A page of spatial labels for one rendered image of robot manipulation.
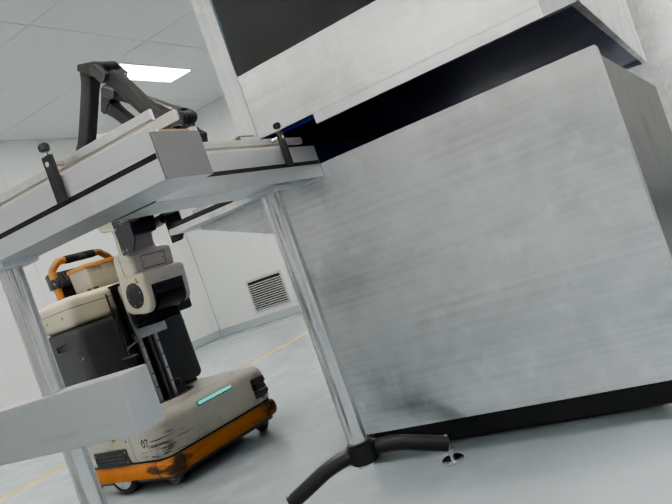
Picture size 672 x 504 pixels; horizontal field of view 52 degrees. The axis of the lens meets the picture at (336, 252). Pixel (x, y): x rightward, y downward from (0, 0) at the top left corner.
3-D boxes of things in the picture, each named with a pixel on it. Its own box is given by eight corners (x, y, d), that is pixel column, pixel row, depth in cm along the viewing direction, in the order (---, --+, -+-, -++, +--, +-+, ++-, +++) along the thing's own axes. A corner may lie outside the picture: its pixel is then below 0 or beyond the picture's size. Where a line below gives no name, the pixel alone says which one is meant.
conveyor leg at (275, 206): (388, 455, 181) (292, 182, 181) (374, 470, 173) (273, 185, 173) (360, 459, 186) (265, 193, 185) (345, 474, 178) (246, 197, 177)
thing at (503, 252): (713, 252, 334) (654, 82, 333) (722, 410, 155) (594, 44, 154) (518, 303, 384) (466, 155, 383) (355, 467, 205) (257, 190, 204)
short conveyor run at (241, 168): (286, 192, 200) (268, 141, 200) (329, 174, 192) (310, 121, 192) (108, 224, 140) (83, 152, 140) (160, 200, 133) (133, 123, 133)
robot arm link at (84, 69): (95, 53, 244) (73, 53, 235) (123, 63, 239) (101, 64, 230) (88, 170, 262) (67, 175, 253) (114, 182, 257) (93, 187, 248)
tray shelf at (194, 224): (381, 170, 262) (379, 166, 262) (283, 187, 202) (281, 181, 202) (283, 210, 286) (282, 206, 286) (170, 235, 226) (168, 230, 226)
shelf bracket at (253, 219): (296, 231, 216) (283, 192, 216) (292, 232, 213) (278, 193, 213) (218, 261, 233) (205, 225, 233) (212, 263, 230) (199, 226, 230)
